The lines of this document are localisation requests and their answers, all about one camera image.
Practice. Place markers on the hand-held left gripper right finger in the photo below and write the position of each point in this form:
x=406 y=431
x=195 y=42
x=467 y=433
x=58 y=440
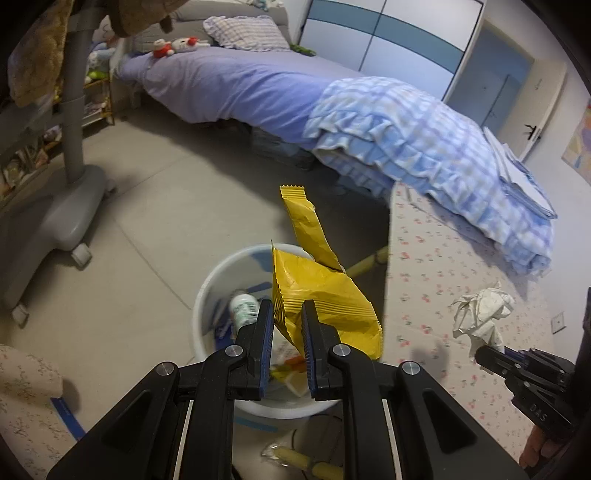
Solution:
x=308 y=350

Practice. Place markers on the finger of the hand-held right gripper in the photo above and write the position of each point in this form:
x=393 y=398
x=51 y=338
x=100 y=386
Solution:
x=494 y=362

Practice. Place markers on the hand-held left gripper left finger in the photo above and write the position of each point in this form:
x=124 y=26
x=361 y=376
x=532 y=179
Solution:
x=266 y=350

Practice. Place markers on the white tissue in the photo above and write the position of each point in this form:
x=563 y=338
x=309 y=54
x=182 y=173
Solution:
x=485 y=309

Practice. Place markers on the wide yellow snack packet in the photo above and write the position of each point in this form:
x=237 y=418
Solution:
x=323 y=295

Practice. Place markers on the white plastic bin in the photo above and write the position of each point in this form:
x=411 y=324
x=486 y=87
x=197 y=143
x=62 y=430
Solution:
x=207 y=295

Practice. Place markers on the long yellow snack packet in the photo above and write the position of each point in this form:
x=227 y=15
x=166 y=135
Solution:
x=307 y=226

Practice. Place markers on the person's right hand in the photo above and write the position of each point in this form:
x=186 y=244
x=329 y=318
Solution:
x=535 y=450

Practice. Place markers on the white bottle green label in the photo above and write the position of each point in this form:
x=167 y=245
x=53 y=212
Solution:
x=244 y=314

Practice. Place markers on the cherry print tablecloth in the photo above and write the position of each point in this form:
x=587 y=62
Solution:
x=415 y=323

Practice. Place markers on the yellow table leg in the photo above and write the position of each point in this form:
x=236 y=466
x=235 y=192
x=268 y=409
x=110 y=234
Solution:
x=367 y=263
x=300 y=459

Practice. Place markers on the blue floor tape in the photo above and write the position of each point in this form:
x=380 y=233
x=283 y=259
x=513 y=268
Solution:
x=69 y=417

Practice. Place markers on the blue plaid blanket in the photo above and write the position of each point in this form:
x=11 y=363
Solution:
x=415 y=138

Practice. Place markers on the grey desk stand with casters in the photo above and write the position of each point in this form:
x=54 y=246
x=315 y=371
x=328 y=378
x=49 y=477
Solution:
x=69 y=207

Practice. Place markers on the floral print cushion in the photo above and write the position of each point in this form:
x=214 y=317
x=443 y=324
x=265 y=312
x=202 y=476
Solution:
x=23 y=378

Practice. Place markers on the bed with purple sheet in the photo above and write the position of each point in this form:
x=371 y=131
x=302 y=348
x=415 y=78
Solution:
x=221 y=83

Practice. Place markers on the grey door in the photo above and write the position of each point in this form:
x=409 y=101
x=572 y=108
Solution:
x=494 y=83

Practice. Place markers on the yellow wooden rack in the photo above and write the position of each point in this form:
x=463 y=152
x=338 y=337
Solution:
x=108 y=99

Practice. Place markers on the cluttered grey shelf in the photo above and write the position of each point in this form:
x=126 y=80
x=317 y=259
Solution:
x=23 y=152

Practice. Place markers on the white plush doll red bow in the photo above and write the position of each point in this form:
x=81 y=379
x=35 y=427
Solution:
x=189 y=43

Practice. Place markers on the white and blue wardrobe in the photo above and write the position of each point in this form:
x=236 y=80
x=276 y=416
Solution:
x=383 y=41

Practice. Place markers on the plaid pillow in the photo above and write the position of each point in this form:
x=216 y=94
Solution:
x=249 y=32

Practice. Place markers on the red and white plush doll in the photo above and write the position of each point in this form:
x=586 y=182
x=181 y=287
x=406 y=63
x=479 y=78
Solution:
x=162 y=48

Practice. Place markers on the pile of plush toys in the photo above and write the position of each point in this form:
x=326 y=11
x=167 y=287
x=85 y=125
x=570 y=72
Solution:
x=99 y=50

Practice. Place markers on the tan fuzzy plush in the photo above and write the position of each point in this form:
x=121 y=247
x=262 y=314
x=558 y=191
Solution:
x=37 y=55

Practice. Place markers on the white wall socket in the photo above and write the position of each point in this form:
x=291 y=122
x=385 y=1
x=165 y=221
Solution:
x=559 y=322

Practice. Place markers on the wall poster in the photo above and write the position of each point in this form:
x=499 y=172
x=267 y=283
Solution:
x=579 y=147

